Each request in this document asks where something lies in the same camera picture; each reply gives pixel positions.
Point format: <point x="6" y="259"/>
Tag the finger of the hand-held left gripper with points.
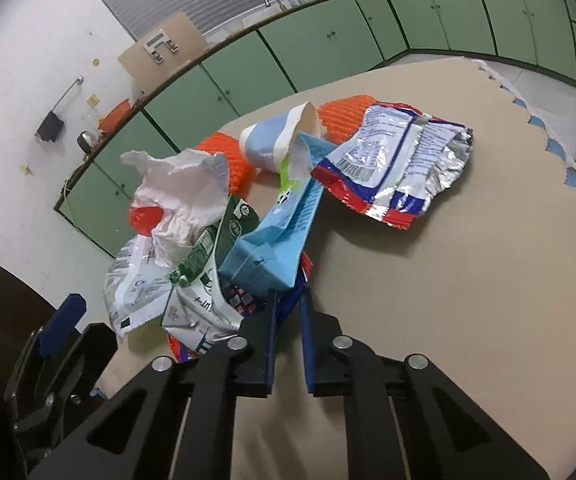
<point x="95" y="355"/>
<point x="65" y="317"/>

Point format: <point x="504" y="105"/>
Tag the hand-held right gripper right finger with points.
<point x="307" y="352"/>

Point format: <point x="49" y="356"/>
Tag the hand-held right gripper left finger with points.
<point x="270" y="345"/>

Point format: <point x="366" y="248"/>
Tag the light blue drink carton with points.
<point x="268" y="250"/>

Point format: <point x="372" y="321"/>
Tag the white and blue paper cup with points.
<point x="263" y="145"/>

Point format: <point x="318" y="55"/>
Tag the orange bubble wrap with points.
<point x="348" y="115"/>

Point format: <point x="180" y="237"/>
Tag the white plastic wrapper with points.
<point x="133" y="285"/>

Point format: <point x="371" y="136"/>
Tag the green and white milk carton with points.
<point x="193" y="305"/>

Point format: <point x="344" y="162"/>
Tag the orange plastic wrapper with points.
<point x="143" y="221"/>

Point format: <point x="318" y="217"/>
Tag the beige tablecloth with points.
<point x="443" y="285"/>

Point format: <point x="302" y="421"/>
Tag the crumpled white tissue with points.
<point x="178" y="195"/>

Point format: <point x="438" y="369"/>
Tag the steel electric kettle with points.
<point x="87" y="142"/>

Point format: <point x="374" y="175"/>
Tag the dark hanging cloth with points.
<point x="50" y="127"/>

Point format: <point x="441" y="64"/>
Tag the orange basket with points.
<point x="116" y="116"/>

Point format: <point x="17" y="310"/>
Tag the silver snack bag red border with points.
<point x="393" y="160"/>

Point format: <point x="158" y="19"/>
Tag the green base cabinets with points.
<point x="318" y="45"/>

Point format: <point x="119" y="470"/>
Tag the cardboard panel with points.
<point x="188" y="30"/>

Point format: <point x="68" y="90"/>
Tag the blue and white cloth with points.
<point x="575" y="180"/>

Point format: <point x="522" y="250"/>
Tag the yellowed wall outlet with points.
<point x="92" y="100"/>

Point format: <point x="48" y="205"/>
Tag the metal towel rail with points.
<point x="67" y="94"/>

